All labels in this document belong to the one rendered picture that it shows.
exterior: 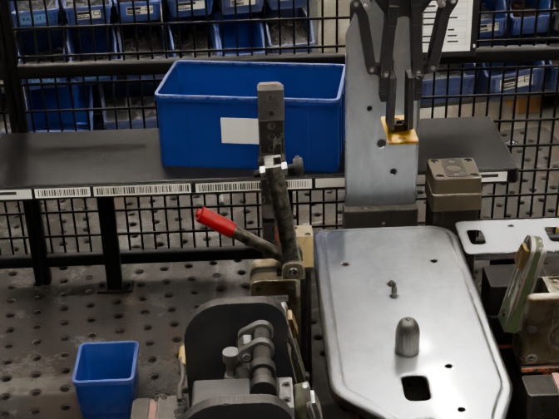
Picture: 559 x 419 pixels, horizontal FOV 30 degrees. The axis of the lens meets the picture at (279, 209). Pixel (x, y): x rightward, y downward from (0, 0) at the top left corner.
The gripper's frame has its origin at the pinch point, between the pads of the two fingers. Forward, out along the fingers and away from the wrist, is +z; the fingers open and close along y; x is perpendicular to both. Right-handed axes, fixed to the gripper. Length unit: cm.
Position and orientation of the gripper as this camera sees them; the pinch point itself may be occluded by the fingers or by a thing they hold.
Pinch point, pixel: (399, 100)
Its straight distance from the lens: 132.9
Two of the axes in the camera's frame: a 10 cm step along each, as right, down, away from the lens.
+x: -0.4, -4.8, 8.8
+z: 0.2, 8.8, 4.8
